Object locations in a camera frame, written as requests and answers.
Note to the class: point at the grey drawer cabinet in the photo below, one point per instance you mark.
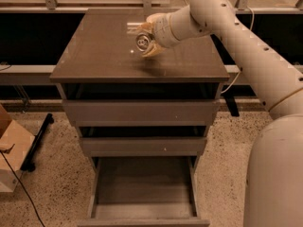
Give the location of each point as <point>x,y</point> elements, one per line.
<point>102,62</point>

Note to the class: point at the cardboard box left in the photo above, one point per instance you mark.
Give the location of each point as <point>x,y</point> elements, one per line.
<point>15,142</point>

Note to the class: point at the silver 7up can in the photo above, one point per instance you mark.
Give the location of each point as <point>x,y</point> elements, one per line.
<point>144,41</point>

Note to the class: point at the top grey drawer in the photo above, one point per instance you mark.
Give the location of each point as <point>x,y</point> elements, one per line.
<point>93,113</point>

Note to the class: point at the white bowl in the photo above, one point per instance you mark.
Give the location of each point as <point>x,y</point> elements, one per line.
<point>154,17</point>

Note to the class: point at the black bar on floor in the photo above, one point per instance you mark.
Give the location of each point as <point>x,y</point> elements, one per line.
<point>28,164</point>

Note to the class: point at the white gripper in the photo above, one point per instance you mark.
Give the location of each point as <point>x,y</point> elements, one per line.
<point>162,29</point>

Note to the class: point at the bottom open grey drawer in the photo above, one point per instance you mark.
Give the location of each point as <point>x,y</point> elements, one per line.
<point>144,192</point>

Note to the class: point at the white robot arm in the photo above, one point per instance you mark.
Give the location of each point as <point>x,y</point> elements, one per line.
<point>274,179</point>

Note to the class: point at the metal window rail frame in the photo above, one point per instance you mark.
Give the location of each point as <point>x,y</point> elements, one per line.
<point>34,32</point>

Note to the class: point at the middle grey drawer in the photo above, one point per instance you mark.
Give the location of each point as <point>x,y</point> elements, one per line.
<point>167,146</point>

